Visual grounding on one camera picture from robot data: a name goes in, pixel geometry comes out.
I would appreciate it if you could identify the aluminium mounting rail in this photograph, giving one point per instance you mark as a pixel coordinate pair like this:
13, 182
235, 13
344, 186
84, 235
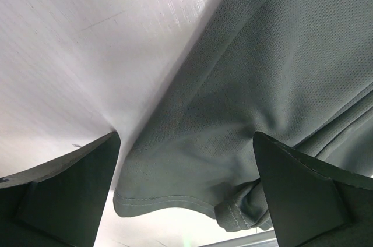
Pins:
262, 239

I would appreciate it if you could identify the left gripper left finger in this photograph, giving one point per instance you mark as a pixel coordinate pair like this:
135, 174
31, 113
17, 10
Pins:
60, 202

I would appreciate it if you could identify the dark grey t shirt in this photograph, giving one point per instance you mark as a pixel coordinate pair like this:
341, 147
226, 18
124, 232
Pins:
299, 71

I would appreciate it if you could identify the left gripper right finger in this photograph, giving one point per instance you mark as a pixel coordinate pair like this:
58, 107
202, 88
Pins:
311, 202

